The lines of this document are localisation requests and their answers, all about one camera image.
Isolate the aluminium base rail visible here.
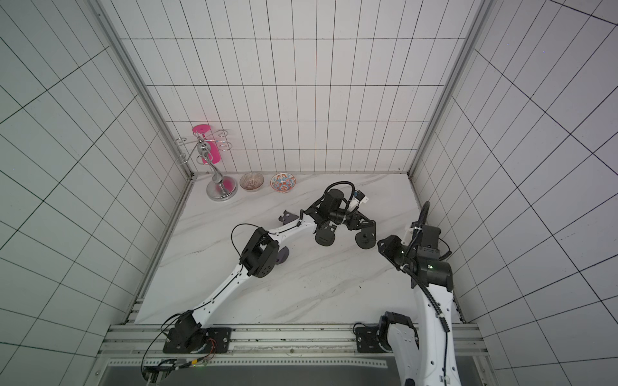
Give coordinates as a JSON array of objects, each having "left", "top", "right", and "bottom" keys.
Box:
[{"left": 91, "top": 323, "right": 492, "bottom": 383}]

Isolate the brown striped glass bowl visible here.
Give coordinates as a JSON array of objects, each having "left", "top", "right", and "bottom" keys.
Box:
[{"left": 239, "top": 172, "right": 265, "bottom": 191}]

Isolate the chrome cup holder stand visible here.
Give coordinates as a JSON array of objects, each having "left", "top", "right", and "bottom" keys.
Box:
[{"left": 174, "top": 124, "right": 238, "bottom": 202}]

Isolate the pink plastic cup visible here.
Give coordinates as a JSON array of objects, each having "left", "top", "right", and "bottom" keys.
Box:
[{"left": 192, "top": 124, "right": 221, "bottom": 166}]

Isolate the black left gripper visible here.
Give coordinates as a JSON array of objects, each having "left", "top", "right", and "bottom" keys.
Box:
[{"left": 332, "top": 208, "right": 377, "bottom": 232}]

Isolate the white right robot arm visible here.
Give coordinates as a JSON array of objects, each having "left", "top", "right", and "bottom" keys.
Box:
[{"left": 378, "top": 201, "right": 461, "bottom": 385}]

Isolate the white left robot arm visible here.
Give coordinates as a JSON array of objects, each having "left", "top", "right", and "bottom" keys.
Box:
[{"left": 159, "top": 180, "right": 376, "bottom": 355}]

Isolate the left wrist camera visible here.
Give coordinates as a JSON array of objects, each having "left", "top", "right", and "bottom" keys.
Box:
[{"left": 348, "top": 190, "right": 369, "bottom": 212}]

